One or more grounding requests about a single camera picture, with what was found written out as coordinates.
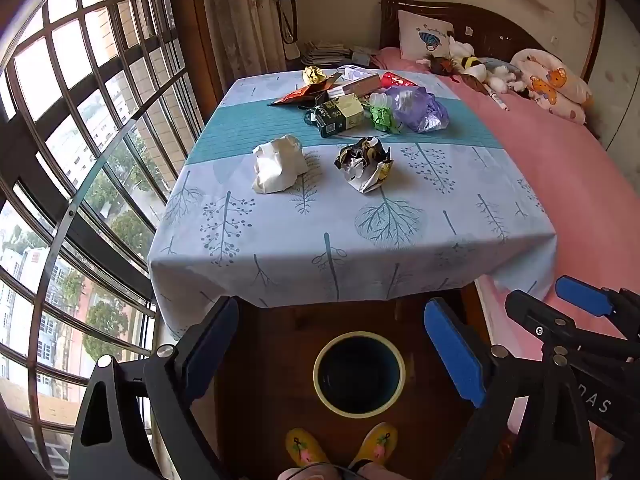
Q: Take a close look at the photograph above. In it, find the white marker pen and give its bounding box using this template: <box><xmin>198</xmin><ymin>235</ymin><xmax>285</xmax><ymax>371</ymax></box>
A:
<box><xmin>482</xmin><ymin>82</ymin><xmax>509</xmax><ymax>112</ymax></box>

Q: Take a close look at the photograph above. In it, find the round cream rimmed waste bin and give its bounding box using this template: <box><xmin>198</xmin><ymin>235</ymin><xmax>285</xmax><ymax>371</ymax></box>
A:
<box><xmin>313</xmin><ymin>331</ymin><xmax>406</xmax><ymax>417</ymax></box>

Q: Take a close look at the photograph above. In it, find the white crumpled paper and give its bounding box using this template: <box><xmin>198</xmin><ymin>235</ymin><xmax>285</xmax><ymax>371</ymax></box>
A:
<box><xmin>251</xmin><ymin>134</ymin><xmax>309</xmax><ymax>195</ymax></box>

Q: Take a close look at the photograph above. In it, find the white pillow with blue print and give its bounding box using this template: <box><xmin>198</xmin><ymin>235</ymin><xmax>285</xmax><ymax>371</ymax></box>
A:
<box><xmin>397</xmin><ymin>10</ymin><xmax>455</xmax><ymax>61</ymax></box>

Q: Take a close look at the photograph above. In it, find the stack of papers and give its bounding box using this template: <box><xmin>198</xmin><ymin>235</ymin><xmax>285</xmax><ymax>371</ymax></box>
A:
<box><xmin>300</xmin><ymin>40</ymin><xmax>352</xmax><ymax>64</ymax></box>

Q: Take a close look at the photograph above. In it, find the brown fabric toy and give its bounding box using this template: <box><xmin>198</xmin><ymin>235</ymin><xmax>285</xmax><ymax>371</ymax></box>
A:
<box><xmin>460</xmin><ymin>74</ymin><xmax>493</xmax><ymax>96</ymax></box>

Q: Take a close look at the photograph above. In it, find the crumpled black gold wrapper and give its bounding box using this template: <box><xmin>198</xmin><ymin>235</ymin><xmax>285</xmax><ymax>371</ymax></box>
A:
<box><xmin>334</xmin><ymin>136</ymin><xmax>395</xmax><ymax>194</ymax></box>

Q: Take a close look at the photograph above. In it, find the purple plastic bag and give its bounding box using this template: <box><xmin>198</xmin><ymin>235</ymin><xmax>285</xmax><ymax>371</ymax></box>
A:
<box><xmin>385</xmin><ymin>85</ymin><xmax>450</xmax><ymax>133</ymax></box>

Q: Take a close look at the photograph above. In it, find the tree print light blue tablecloth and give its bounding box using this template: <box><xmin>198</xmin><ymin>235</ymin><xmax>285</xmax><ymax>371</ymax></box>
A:
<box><xmin>147</xmin><ymin>67</ymin><xmax>558</xmax><ymax>341</ymax></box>

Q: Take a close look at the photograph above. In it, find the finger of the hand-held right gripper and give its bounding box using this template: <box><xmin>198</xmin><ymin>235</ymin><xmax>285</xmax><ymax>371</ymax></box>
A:
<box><xmin>504</xmin><ymin>290</ymin><xmax>640</xmax><ymax>363</ymax></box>
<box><xmin>555</xmin><ymin>276</ymin><xmax>640</xmax><ymax>333</ymax></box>

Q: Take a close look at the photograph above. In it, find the dark green box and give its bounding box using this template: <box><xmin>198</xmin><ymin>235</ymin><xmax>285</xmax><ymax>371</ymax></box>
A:
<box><xmin>303</xmin><ymin>94</ymin><xmax>366</xmax><ymax>139</ymax></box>

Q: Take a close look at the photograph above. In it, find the bee plush toy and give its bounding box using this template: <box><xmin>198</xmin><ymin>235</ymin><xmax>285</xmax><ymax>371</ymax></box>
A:
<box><xmin>452</xmin><ymin>55</ymin><xmax>488</xmax><ymax>81</ymax></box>

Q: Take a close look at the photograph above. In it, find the person's left leg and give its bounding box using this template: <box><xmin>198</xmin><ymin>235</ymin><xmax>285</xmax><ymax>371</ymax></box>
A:
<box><xmin>277</xmin><ymin>464</ymin><xmax>331</xmax><ymax>480</ymax></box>

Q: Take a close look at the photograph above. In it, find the beige patterned curtain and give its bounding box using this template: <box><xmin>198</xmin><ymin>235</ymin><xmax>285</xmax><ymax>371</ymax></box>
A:
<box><xmin>200</xmin><ymin>0</ymin><xmax>288</xmax><ymax>91</ymax></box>

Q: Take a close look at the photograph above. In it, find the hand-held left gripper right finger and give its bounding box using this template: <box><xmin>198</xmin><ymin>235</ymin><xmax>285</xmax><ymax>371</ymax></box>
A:
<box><xmin>424</xmin><ymin>297</ymin><xmax>598</xmax><ymax>480</ymax></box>

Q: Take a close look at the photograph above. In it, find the person's right leg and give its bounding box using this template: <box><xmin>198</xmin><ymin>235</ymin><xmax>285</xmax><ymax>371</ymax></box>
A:
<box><xmin>350</xmin><ymin>462</ymin><xmax>387</xmax><ymax>480</ymax></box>

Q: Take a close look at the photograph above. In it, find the bed with pink sheet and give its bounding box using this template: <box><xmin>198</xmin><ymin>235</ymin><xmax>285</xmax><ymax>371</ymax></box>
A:
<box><xmin>370</xmin><ymin>47</ymin><xmax>640</xmax><ymax>431</ymax></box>

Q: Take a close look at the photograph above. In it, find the red gold packet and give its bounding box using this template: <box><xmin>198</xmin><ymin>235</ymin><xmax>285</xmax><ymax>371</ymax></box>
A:
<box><xmin>381</xmin><ymin>71</ymin><xmax>418</xmax><ymax>88</ymax></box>

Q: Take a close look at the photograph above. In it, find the cream bear print pillow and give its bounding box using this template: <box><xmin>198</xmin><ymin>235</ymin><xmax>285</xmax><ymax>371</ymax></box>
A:
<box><xmin>510</xmin><ymin>49</ymin><xmax>593</xmax><ymax>126</ymax></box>

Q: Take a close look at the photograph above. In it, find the strawberry print drink carton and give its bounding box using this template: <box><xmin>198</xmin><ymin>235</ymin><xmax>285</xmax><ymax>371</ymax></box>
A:
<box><xmin>325</xmin><ymin>74</ymin><xmax>383</xmax><ymax>101</ymax></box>

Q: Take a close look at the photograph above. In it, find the dark wooden nightstand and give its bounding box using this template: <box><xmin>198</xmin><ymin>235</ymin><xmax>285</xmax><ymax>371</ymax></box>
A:
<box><xmin>286</xmin><ymin>40</ymin><xmax>382</xmax><ymax>70</ymax></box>

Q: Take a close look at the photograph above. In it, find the bright green crumpled wrapper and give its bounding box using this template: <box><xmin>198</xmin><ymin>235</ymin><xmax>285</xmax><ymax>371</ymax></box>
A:
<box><xmin>367</xmin><ymin>102</ymin><xmax>403</xmax><ymax>135</ymax></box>

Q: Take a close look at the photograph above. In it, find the red orange snack bag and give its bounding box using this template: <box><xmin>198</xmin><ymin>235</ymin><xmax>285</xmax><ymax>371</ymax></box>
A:
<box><xmin>267</xmin><ymin>82</ymin><xmax>326</xmax><ymax>108</ymax></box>

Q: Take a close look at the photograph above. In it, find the person's leg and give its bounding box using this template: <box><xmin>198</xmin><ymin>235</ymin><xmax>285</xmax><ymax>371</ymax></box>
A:
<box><xmin>350</xmin><ymin>462</ymin><xmax>387</xmax><ymax>480</ymax></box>
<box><xmin>277</xmin><ymin>464</ymin><xmax>331</xmax><ymax>480</ymax></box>

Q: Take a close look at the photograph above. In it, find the metal window railing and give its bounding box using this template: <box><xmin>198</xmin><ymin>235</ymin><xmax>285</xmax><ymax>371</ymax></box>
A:
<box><xmin>27</xmin><ymin>80</ymin><xmax>173</xmax><ymax>466</ymax></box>

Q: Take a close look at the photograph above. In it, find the hanging bag with black strap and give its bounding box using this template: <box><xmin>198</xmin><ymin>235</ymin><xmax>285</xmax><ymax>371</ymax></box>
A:
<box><xmin>272</xmin><ymin>0</ymin><xmax>302</xmax><ymax>47</ymax></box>

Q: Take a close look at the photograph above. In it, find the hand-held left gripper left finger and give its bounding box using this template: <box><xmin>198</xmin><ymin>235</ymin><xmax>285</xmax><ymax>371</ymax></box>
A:
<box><xmin>67</xmin><ymin>296</ymin><xmax>241</xmax><ymax>480</ymax></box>

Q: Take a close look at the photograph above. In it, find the dark grid window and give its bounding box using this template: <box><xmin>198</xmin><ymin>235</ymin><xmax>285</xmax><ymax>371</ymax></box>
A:
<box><xmin>0</xmin><ymin>0</ymin><xmax>206</xmax><ymax>480</ymax></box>

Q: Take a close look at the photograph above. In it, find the white fluffy plush toy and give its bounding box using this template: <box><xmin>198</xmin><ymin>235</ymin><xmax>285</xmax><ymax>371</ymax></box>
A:
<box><xmin>485</xmin><ymin>62</ymin><xmax>522</xmax><ymax>92</ymax></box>

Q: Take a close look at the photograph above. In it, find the brown feathered plush toy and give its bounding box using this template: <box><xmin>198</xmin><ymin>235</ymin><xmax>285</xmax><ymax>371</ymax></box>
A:
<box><xmin>427</xmin><ymin>55</ymin><xmax>461</xmax><ymax>76</ymax></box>

